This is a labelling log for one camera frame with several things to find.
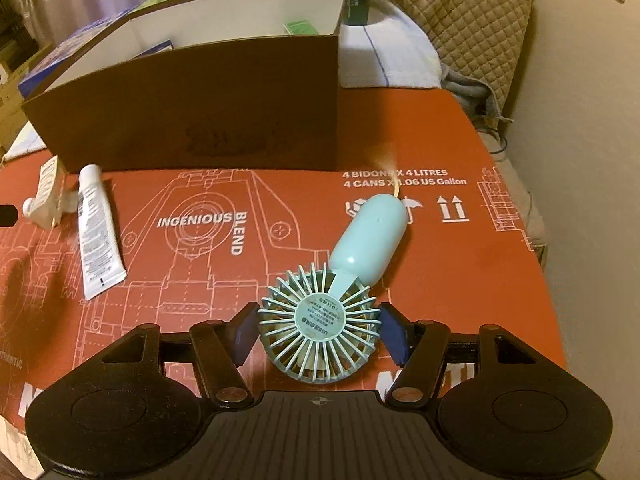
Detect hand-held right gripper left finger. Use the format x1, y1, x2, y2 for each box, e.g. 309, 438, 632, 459
100, 302, 262, 408

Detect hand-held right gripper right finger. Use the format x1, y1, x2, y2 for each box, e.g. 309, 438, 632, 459
377, 302, 542, 407

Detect mint green handheld fan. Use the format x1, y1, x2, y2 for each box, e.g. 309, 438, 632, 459
257, 180, 408, 385

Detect brown cardboard box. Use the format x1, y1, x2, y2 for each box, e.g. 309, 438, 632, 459
21, 0, 351, 173

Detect blue and white medicine box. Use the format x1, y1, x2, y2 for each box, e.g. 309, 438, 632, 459
135, 40, 176, 58

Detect white cream tube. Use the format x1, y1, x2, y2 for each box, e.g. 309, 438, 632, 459
77, 164, 127, 302

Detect yellow cardboard box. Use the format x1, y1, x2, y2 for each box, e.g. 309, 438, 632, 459
0, 42, 51, 146

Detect red printed cardboard sheet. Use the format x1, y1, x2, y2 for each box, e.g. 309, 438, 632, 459
0, 85, 568, 461

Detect blue printed box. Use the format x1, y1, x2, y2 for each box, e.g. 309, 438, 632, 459
17, 12, 126, 98

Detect grey cloth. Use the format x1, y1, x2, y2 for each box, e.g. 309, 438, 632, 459
440, 62, 516, 123

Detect quilted beige chair cushion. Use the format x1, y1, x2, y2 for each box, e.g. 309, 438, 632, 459
380, 0, 533, 111

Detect dark cable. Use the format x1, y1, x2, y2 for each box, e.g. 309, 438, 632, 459
475, 105, 512, 157

